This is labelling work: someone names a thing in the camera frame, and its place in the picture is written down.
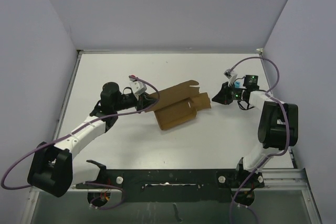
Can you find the brown cardboard box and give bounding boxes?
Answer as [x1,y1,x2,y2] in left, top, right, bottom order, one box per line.
[145,80,211,131]

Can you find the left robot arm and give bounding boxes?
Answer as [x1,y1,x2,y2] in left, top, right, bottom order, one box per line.
[27,77,160,197]

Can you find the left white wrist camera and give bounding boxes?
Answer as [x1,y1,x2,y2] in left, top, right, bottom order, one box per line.
[129,75,147,95]

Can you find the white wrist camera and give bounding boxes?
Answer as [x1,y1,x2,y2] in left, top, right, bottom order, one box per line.
[224,69,237,86]
[129,75,147,95]

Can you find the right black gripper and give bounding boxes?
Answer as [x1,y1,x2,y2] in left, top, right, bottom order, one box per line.
[212,81,245,105]

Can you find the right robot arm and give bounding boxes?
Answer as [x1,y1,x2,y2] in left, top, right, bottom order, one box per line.
[212,75,299,187]

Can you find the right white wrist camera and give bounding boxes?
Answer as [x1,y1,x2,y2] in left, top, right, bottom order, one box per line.
[224,69,237,86]

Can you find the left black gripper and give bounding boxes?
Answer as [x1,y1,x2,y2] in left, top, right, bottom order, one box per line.
[113,91,158,113]

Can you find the purple cable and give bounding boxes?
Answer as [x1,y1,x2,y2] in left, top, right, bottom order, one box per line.
[228,56,293,224]
[1,76,161,210]

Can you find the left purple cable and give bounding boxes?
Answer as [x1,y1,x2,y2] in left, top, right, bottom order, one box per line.
[1,76,161,210]

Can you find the aluminium table frame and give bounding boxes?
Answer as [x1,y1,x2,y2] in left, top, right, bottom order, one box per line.
[15,47,322,224]

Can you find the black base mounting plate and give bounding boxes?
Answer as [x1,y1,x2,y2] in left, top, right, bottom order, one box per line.
[76,169,265,207]

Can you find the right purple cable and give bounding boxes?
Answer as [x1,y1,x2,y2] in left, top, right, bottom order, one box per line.
[228,56,293,224]

